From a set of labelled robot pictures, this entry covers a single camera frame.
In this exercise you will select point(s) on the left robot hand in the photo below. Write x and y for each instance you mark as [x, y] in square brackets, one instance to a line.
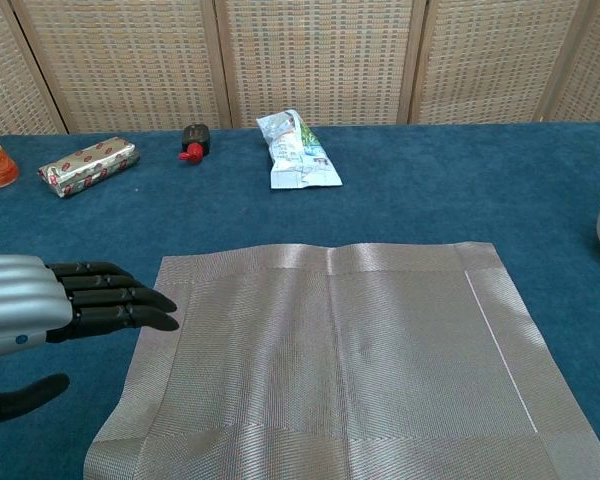
[15, 300]

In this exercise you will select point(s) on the woven bamboo folding screen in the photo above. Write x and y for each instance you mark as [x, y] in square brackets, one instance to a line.
[320, 60]

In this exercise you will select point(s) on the gold snack pack red print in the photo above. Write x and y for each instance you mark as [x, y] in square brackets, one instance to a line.
[87, 167]

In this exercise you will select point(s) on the white crinkled snack bag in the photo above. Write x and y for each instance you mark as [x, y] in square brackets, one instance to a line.
[295, 155]

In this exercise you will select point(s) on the blue felt table cover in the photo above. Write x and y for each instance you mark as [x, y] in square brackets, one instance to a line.
[430, 175]

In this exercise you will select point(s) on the black bottle red cap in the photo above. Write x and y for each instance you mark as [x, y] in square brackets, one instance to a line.
[196, 140]

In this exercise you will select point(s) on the brown woven placemat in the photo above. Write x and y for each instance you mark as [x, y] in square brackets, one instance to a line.
[355, 365]

